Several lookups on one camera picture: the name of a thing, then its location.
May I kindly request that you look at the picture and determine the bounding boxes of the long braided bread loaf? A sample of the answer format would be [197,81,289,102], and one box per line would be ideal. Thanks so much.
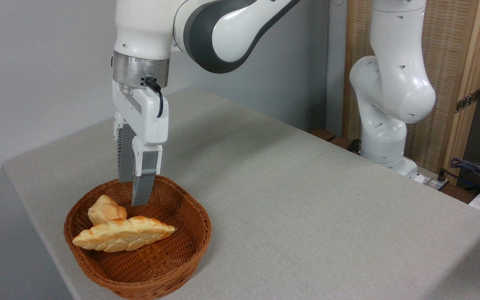
[72,215,177,253]

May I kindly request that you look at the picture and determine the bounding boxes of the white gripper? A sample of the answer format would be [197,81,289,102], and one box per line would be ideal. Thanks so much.
[112,81,169,208]

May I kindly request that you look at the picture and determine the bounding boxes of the bundle of dark cables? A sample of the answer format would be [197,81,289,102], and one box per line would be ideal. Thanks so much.
[450,158,480,196]

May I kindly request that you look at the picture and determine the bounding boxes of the metal screen hinge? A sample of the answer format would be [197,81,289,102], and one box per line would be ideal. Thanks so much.
[455,89,480,113]

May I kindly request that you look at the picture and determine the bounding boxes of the wooden folding screen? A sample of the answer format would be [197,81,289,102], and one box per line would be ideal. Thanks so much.
[342,0,480,186]

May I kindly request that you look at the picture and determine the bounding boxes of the brown wicker basket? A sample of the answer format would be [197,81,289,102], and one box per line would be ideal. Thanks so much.
[63,175,212,300]

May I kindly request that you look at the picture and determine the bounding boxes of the small pale bread roll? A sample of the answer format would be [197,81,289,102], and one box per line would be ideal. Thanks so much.
[87,194,128,226]

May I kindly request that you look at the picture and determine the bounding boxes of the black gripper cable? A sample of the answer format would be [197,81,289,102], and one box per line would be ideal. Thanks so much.
[143,77,165,118]

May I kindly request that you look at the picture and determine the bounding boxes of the brown wooden foot block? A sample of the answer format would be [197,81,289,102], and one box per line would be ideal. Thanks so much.
[309,127,337,142]

